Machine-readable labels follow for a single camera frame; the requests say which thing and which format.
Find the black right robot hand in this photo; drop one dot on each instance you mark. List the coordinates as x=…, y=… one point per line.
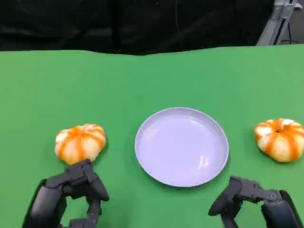
x=275, y=209

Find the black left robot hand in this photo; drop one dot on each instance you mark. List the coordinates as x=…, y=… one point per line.
x=80, y=177

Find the orange and white bread roll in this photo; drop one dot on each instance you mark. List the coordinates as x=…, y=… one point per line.
x=79, y=142
x=280, y=142

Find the lilac plate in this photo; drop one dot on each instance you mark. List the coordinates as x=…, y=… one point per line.
x=181, y=147

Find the green table cloth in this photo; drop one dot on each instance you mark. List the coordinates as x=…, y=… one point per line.
x=152, y=83

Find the black backdrop curtain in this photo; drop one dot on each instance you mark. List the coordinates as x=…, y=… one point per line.
x=118, y=23

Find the grey metal frame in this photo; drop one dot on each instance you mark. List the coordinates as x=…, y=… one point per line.
x=273, y=26

